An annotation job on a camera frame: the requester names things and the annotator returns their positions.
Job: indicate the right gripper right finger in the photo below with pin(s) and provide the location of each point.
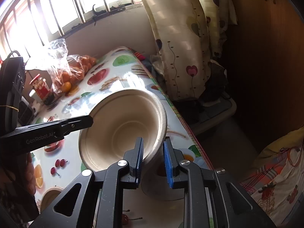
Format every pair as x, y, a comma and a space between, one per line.
187, 176

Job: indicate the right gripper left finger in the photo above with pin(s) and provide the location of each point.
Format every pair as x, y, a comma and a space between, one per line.
121, 175

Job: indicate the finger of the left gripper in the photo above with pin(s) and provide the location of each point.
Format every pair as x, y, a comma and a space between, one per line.
75, 124

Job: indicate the grey small heater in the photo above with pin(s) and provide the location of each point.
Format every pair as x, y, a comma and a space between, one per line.
26, 112

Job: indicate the white paper cup container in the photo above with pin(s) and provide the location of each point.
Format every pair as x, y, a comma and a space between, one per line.
37, 102

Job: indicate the red label glass jar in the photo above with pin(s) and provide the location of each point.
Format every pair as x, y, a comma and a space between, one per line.
42, 89

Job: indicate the plastic bag of oranges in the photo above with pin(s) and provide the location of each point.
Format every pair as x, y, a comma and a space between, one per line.
65, 70

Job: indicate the floral bedding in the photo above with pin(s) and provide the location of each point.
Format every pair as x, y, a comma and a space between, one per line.
275, 179

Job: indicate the brown wooden cabinet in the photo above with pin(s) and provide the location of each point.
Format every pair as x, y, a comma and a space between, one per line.
272, 33

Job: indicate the patterned curtain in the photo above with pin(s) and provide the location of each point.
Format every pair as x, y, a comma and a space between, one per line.
189, 34

